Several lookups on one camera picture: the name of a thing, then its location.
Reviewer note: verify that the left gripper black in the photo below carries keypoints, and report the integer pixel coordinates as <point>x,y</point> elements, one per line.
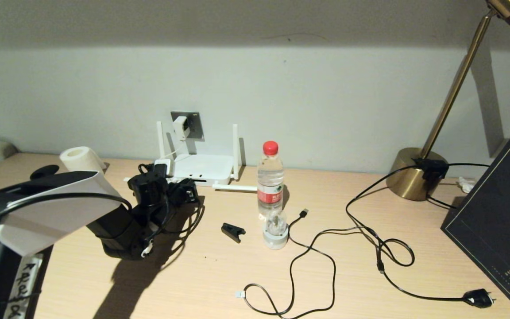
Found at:
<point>179,195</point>

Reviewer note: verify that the white power adapter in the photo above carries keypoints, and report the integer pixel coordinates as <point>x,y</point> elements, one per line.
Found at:
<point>180,127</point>

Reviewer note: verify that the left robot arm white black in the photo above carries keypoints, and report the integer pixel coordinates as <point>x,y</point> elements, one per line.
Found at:
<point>51,212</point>

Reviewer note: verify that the white router with antennas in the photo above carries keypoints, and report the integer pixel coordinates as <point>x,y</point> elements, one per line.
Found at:
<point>206,168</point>

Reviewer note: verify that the small black clip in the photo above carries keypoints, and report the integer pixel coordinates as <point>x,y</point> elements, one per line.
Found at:
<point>232,232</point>

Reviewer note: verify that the water bottle red cap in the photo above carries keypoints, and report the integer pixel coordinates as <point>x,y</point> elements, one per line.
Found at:
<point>270,186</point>

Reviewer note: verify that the small glass dome white base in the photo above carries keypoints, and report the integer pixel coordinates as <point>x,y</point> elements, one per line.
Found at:
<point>276,237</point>

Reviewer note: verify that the white toilet paper roll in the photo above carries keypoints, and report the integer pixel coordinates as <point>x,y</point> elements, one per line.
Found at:
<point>80,158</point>

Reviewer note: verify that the white handwritten tape label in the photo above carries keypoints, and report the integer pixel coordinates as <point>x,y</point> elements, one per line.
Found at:
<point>25,288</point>

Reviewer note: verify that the brass desk lamp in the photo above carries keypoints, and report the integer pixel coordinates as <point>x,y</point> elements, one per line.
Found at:
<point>410,177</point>

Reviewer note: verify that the black box on lamp base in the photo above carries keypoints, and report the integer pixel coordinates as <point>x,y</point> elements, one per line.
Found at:
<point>433,170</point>

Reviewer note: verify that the small white crumpled object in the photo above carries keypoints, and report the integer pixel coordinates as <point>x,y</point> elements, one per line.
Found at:
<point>465,185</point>

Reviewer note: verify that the dark gift bag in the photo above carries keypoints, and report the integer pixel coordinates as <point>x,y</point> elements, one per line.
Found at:
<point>494,212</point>

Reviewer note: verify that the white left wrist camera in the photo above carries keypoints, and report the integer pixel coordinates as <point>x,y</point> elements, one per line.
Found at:
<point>163,167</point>

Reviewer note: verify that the grey wall socket plate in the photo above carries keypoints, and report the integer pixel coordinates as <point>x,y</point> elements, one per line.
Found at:
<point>195,124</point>

